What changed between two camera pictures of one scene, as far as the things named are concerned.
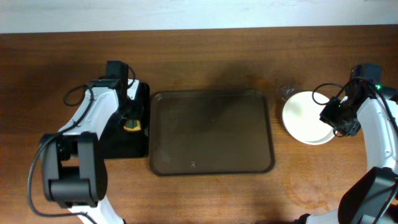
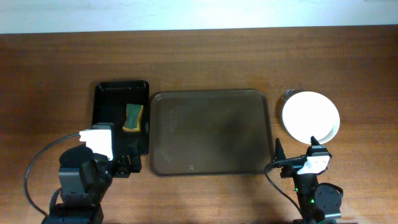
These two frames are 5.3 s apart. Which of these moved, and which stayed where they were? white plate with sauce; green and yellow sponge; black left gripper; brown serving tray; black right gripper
Moved: black right gripper; black left gripper
Stayed: green and yellow sponge; white plate with sauce; brown serving tray
